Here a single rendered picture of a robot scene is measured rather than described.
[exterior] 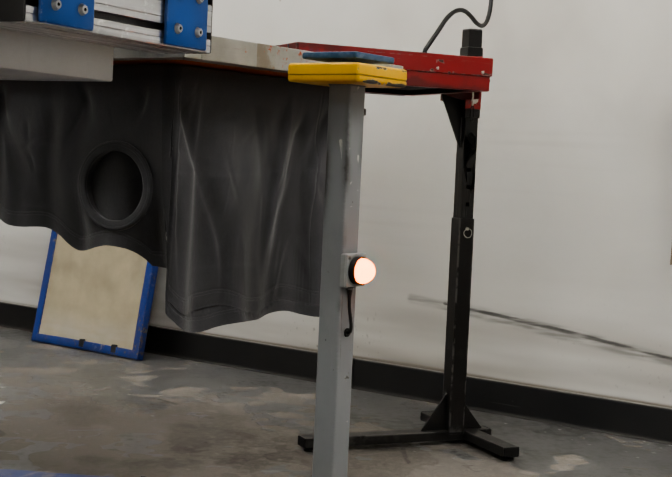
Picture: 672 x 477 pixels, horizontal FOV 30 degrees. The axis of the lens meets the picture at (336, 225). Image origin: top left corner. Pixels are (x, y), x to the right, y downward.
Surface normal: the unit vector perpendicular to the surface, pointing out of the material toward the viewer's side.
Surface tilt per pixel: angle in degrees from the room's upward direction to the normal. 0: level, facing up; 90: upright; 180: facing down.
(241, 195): 92
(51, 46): 90
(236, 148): 92
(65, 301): 78
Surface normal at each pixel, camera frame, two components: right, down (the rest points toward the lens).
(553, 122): -0.59, 0.02
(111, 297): -0.58, -0.19
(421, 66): 0.42, 0.04
